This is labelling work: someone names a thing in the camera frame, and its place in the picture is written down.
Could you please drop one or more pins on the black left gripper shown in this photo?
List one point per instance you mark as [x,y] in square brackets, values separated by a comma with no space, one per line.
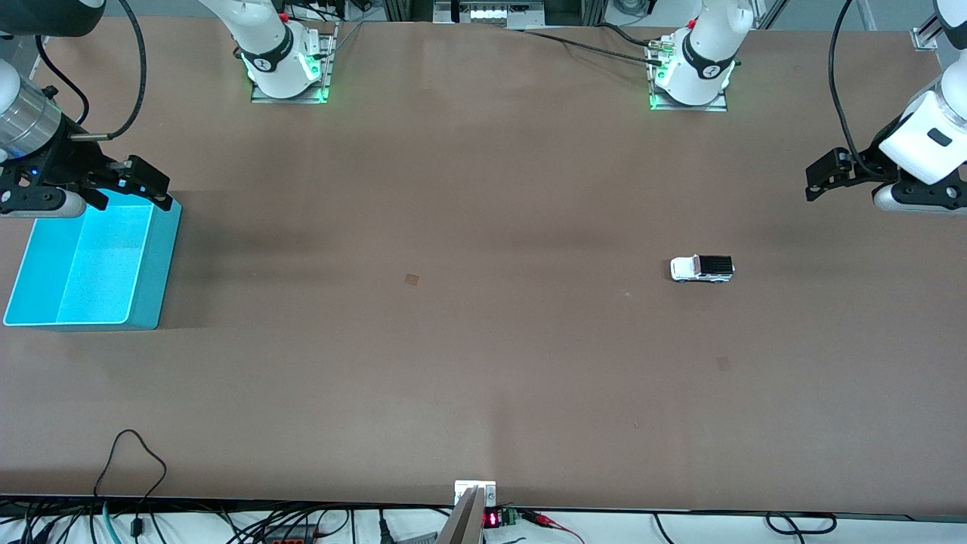
[866,162]

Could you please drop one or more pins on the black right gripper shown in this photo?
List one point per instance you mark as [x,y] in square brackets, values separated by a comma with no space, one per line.
[69,162]

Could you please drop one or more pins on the white jeep toy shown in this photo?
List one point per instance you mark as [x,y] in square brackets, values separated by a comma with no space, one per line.
[702,268]

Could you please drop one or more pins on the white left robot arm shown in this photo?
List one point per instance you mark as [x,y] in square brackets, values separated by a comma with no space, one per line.
[706,60]

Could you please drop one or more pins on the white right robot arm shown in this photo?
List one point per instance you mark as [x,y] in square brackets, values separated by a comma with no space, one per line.
[272,53]

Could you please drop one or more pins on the teal plastic storage bin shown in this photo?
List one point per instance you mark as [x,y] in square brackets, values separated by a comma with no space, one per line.
[98,264]

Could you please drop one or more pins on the grey control box with lights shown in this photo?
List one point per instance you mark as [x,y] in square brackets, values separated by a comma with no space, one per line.
[491,13]

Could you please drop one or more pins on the black device orange buttons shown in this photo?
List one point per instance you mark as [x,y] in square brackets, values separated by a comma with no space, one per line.
[291,536]

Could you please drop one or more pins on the red clip leads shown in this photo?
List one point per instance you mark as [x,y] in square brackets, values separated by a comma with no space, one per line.
[540,518]

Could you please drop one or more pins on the white mounting plate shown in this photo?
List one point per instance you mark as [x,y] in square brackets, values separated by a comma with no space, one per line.
[489,495]

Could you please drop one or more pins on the voltmeter module red digits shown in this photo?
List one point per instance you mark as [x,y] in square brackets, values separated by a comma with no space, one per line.
[491,519]

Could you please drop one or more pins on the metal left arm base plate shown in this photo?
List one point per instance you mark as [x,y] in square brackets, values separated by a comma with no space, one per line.
[718,107]

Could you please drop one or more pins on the aluminium profile bracket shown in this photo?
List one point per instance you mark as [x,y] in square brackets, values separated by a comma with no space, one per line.
[923,38]

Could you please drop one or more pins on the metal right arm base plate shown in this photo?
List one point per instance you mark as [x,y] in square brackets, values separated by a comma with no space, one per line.
[326,75]

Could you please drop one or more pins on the grey metal camera bar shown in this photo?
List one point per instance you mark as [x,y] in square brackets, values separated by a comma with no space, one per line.
[464,525]

